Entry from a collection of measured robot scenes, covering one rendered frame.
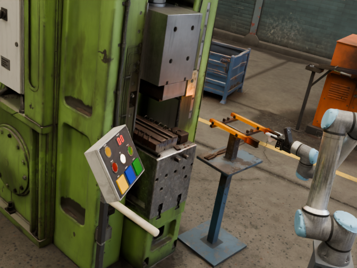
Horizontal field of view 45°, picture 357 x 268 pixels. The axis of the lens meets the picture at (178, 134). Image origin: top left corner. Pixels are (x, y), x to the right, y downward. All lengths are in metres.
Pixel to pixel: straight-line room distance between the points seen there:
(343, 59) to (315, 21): 4.32
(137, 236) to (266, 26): 8.02
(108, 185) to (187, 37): 0.97
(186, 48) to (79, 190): 1.16
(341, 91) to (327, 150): 3.43
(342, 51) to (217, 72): 1.75
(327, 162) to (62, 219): 1.78
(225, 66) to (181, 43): 3.82
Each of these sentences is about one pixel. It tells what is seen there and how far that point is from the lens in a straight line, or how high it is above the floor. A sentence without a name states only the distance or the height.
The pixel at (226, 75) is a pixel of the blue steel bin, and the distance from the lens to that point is 6.32.
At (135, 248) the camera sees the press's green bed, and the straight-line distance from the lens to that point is 3.08.
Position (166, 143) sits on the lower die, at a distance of 2.71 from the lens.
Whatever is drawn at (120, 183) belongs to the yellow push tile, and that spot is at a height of 1.02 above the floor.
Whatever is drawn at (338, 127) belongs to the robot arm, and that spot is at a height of 1.36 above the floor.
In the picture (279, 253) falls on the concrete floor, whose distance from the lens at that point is 3.63.
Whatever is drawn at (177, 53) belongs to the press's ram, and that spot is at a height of 1.55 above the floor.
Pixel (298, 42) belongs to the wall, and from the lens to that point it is 10.19.
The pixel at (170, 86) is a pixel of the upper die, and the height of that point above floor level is 1.35.
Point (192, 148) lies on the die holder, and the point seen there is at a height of 0.89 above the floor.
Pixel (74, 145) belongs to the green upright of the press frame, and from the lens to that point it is 2.83.
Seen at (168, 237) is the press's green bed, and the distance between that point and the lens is 3.23.
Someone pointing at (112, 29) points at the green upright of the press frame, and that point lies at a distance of 2.29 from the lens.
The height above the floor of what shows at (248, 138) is 1.04.
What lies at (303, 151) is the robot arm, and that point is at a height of 1.03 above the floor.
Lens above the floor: 2.16
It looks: 25 degrees down
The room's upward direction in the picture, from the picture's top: 9 degrees clockwise
